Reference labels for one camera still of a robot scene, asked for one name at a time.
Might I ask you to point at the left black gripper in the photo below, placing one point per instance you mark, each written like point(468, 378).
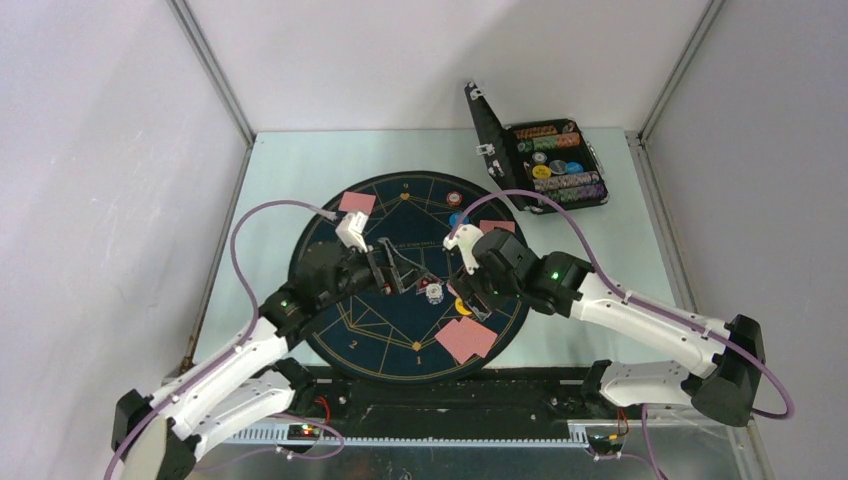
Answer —
point(393, 276)

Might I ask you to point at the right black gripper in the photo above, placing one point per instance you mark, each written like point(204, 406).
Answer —
point(467, 282)

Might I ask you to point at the pink dealt card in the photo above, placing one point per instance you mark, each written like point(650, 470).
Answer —
point(351, 202)
point(489, 225)
point(479, 338)

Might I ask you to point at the yellow big blind button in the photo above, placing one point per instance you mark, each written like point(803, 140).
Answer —
point(461, 308)

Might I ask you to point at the pink playing card deck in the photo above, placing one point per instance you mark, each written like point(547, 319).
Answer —
point(472, 300)

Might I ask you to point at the red poker chip stack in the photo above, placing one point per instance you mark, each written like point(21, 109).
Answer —
point(454, 199)

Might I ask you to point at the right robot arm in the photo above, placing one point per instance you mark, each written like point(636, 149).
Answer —
point(711, 365)

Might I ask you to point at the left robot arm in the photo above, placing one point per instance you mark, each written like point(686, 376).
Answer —
point(163, 435)

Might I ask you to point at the blue white chip stack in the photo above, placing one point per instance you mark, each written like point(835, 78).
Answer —
point(434, 293)

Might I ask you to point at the round dark poker mat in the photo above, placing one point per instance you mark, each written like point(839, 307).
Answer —
point(392, 338)

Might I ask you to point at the yellow button in case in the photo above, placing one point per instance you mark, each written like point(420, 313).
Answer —
point(541, 172)

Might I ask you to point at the black poker chip case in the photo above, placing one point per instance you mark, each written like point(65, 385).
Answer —
point(550, 157)

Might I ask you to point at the blue button in case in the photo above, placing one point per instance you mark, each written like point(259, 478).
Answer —
point(573, 168)

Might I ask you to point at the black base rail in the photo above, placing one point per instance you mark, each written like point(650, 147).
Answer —
point(536, 403)

